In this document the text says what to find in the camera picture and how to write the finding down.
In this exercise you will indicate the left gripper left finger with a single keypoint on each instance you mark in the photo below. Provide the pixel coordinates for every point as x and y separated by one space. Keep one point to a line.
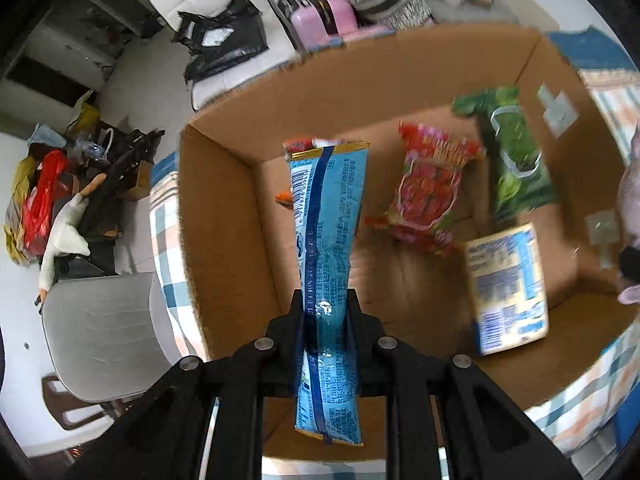
267 367

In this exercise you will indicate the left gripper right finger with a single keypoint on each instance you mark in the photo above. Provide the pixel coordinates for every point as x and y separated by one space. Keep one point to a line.
407 380

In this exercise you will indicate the cream blue tissue pack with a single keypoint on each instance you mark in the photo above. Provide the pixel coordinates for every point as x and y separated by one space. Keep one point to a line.
507 289

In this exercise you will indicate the blue long snack packet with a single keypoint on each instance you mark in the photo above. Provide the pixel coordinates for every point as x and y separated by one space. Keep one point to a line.
327 181

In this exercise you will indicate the lilac cloth bundle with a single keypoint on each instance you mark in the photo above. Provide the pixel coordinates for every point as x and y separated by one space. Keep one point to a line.
628 206

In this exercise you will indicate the grey chair left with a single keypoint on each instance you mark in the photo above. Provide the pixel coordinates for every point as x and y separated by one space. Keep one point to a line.
101 338

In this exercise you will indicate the orange white snack packet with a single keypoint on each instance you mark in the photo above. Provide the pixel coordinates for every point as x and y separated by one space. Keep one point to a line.
285 197

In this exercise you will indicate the large cardboard box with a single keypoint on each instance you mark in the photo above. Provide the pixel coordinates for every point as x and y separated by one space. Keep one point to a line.
420 297

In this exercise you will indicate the red snack packet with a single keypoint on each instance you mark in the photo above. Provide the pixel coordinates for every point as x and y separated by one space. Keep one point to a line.
421 210

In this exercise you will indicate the dark wooden chair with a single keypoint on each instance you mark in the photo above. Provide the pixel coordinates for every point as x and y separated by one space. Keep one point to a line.
60 403

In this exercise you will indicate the small cardboard box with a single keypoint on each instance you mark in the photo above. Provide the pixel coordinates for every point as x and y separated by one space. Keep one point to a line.
137 183

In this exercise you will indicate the plaid checked blanket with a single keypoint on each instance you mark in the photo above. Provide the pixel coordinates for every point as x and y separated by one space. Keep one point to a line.
170 259

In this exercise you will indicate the green snack packet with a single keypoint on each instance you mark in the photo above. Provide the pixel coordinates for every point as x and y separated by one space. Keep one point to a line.
519 178

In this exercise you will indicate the white goose plush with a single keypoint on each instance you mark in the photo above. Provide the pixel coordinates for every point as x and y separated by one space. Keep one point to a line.
64 238

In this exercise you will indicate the red plastic bag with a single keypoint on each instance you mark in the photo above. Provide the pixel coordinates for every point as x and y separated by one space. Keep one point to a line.
37 209

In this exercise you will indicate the yellow cloth pile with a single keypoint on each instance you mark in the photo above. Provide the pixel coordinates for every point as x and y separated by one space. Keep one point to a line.
13 227

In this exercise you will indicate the black plastic bag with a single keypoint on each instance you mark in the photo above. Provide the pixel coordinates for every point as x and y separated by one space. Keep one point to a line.
218 43

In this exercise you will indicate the pink suitcase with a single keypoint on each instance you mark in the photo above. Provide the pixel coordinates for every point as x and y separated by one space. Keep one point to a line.
319 24

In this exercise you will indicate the white cushioned chair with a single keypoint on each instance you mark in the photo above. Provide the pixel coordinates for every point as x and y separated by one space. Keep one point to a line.
281 43

